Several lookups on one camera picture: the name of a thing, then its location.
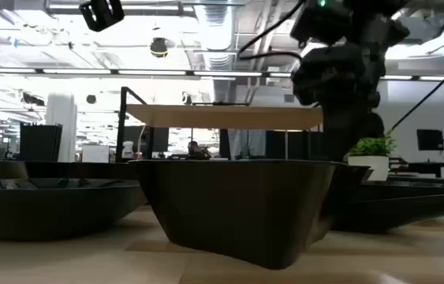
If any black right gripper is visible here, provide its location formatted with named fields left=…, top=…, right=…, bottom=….
left=291, top=42, right=387, bottom=163

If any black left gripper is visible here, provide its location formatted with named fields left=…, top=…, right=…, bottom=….
left=78, top=0, right=125, bottom=33

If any black teardrop mini plate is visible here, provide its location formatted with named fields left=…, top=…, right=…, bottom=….
left=330, top=191, right=444, bottom=234

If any green plant in white pot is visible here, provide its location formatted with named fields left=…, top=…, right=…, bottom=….
left=343, top=133, right=398, bottom=182

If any black ceiling lamp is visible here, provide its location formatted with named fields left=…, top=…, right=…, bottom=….
left=149, top=37, right=170, bottom=59

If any black partition panel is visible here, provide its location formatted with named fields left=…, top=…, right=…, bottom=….
left=265, top=129, right=325, bottom=161

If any black monitor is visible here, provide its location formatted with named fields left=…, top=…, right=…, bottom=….
left=416, top=129, right=444, bottom=152

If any black background desk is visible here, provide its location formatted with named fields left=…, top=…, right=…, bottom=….
left=389, top=157, right=444, bottom=179

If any white round pillar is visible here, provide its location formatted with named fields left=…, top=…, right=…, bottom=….
left=44, top=92, right=79, bottom=163

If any wooden shelf with black legs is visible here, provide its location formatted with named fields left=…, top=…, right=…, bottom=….
left=115, top=85, right=325, bottom=163

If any white bottle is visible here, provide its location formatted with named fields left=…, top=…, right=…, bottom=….
left=121, top=140, right=135, bottom=160

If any white box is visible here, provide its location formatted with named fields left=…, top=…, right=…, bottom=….
left=81, top=144, right=110, bottom=163

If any black cabinet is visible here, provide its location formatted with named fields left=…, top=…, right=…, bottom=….
left=19, top=122, right=64, bottom=163

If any person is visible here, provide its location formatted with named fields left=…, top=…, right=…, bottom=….
left=187, top=140, right=214, bottom=161

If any long ceiling light rail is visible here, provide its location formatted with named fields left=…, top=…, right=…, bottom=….
left=0, top=65, right=444, bottom=83

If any black taut cable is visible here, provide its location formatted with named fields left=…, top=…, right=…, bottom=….
left=390, top=45, right=444, bottom=132

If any silver ventilation duct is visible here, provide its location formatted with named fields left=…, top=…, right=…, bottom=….
left=196, top=0, right=241, bottom=104

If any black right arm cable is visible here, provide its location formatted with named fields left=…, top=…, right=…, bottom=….
left=237, top=0, right=306, bottom=62

